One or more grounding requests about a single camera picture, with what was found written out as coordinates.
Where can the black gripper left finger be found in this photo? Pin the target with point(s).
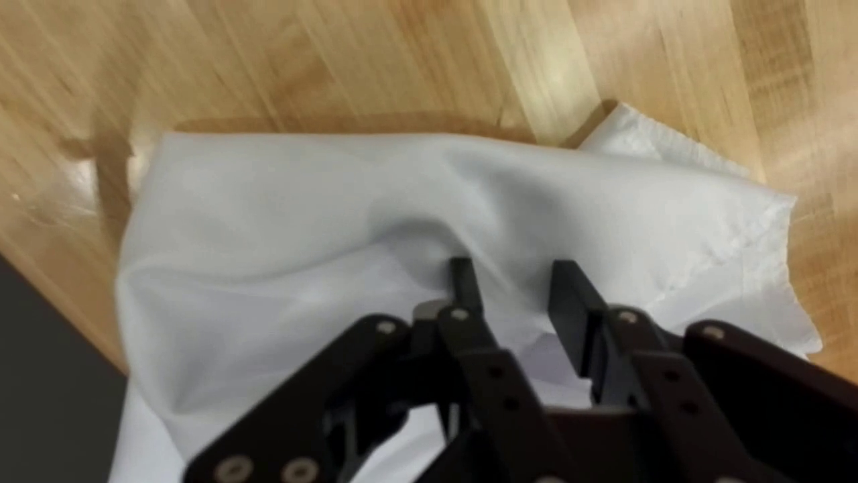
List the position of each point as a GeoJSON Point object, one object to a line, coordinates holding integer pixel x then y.
{"type": "Point", "coordinates": [484, 392]}

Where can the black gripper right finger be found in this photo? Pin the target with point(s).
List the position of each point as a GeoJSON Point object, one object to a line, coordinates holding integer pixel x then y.
{"type": "Point", "coordinates": [678, 392]}

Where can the white towel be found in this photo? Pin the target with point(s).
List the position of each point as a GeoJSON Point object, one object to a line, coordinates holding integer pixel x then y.
{"type": "Point", "coordinates": [358, 224]}

